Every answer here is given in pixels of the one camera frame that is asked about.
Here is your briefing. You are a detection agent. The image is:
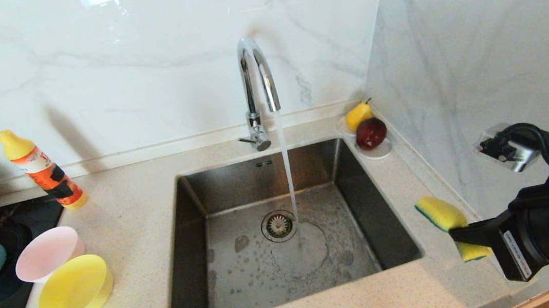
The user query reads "round metal drain strainer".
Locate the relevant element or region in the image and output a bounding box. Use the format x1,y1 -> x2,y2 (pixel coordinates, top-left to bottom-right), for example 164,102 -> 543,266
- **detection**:
259,208 -> 299,245

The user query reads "yellow pear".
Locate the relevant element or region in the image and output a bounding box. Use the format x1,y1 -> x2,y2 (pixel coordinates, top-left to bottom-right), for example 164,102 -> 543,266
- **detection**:
344,98 -> 374,132

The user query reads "stainless steel sink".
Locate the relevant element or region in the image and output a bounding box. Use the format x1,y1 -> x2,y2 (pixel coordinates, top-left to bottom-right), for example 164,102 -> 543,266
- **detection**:
149,129 -> 430,308

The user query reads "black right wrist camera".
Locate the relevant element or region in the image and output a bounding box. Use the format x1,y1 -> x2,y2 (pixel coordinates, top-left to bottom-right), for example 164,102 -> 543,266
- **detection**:
473,118 -> 549,203

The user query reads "orange dish soap bottle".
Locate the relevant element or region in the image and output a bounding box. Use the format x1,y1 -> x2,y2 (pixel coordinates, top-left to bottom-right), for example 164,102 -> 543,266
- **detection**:
0,122 -> 90,218

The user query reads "pink plastic bowl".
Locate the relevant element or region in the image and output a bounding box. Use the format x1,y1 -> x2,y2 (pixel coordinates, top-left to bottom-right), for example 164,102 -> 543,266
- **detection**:
11,224 -> 88,286

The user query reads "chrome gooseneck faucet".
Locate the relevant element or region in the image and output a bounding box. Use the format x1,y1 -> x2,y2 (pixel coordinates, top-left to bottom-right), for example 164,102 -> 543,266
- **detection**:
226,33 -> 286,154

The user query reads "yellow green sponge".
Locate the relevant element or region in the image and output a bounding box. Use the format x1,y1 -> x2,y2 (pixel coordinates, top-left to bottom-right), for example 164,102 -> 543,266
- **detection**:
414,189 -> 494,267

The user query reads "small white dish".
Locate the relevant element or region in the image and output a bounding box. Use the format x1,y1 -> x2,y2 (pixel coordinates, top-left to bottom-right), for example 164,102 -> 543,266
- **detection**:
336,110 -> 394,163

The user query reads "yellow plastic bowl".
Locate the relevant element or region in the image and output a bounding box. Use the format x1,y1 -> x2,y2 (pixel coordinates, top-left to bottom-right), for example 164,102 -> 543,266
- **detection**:
33,252 -> 117,308

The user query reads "dark red apple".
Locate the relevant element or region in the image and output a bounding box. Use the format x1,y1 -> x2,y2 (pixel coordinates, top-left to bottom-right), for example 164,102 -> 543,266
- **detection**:
354,115 -> 390,151

